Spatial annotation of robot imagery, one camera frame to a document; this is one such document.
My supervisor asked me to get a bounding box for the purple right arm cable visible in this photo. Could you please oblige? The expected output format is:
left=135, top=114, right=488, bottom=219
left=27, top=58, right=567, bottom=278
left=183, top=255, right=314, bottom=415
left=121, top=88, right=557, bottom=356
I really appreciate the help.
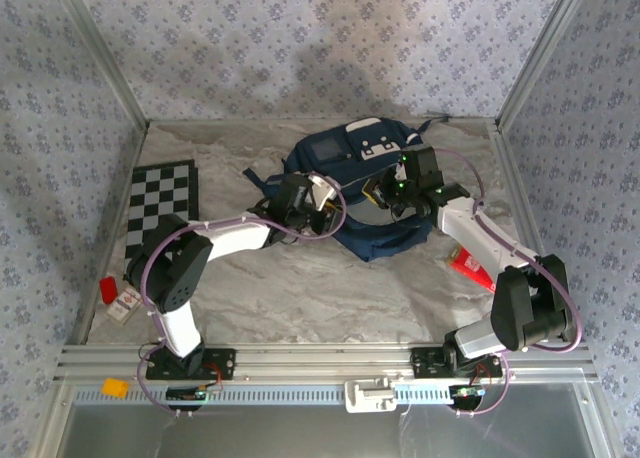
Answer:
left=429, top=148, right=584, bottom=419

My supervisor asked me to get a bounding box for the grey slotted cable duct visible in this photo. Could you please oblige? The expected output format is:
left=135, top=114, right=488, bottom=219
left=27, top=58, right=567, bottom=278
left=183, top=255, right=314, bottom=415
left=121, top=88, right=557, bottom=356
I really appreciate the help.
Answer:
left=74, top=383, right=584, bottom=405

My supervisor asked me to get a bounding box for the white plastic bracket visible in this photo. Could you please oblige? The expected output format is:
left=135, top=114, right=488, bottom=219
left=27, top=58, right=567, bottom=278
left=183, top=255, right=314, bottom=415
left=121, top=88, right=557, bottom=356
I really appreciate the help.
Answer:
left=344, top=376, right=401, bottom=414

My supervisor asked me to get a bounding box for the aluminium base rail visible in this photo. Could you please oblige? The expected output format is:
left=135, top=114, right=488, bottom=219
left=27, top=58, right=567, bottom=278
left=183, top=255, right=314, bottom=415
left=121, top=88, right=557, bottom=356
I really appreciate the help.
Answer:
left=53, top=342, right=599, bottom=382

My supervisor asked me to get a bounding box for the navy blue backpack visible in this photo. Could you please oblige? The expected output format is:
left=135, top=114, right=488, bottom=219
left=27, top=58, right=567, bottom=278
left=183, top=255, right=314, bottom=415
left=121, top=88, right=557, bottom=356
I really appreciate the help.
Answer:
left=243, top=116, right=451, bottom=263

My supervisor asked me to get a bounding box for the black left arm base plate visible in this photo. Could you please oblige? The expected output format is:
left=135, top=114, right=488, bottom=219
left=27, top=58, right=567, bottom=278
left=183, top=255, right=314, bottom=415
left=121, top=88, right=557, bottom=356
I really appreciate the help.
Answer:
left=144, top=347, right=237, bottom=382

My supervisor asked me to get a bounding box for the aluminium side rail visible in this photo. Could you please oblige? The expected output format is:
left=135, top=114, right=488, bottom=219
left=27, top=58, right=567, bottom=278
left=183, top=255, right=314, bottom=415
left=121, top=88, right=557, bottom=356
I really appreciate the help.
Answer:
left=69, top=122, right=151, bottom=344
left=492, top=122, right=584, bottom=344

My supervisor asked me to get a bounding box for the grey metal panel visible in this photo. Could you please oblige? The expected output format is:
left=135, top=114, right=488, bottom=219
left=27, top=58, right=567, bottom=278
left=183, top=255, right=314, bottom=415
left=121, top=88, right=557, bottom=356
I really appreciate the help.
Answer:
left=64, top=402, right=601, bottom=458

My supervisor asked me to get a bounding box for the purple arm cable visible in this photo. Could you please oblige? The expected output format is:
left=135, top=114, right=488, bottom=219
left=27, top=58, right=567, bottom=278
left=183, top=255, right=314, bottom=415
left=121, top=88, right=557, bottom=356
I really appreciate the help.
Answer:
left=137, top=170, right=347, bottom=419
left=429, top=148, right=584, bottom=419

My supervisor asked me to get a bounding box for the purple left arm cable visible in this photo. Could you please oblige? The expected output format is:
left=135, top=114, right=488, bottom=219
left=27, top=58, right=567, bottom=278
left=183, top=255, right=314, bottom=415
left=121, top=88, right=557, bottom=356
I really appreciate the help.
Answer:
left=137, top=170, right=347, bottom=419

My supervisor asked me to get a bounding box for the black and grey checkerboard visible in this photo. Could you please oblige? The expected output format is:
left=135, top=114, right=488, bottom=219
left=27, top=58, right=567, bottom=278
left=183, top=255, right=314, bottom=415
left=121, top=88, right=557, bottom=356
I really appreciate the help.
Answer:
left=122, top=160, right=200, bottom=274

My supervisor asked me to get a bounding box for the playing card pack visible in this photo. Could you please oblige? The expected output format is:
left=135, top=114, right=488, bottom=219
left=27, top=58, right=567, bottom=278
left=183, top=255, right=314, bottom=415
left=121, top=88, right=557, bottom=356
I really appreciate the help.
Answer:
left=104, top=285, right=149, bottom=325

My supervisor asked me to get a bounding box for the aluminium frame post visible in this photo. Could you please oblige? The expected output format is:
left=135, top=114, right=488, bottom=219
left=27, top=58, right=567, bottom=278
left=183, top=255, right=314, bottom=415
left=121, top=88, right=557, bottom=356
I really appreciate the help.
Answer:
left=49, top=0, right=151, bottom=132
left=494, top=0, right=596, bottom=132

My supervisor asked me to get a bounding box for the red white packet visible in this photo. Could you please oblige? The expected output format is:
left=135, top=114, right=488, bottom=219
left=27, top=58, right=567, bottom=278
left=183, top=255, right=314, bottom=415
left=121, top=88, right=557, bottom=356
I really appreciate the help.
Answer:
left=446, top=245, right=497, bottom=294

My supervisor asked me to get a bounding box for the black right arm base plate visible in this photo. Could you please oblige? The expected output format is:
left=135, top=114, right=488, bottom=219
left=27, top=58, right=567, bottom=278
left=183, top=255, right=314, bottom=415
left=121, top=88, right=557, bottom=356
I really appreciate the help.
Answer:
left=409, top=346, right=504, bottom=379

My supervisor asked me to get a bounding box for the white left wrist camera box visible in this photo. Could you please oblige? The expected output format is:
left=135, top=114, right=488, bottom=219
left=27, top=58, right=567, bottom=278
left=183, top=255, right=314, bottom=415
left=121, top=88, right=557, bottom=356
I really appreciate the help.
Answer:
left=306, top=174, right=337, bottom=213

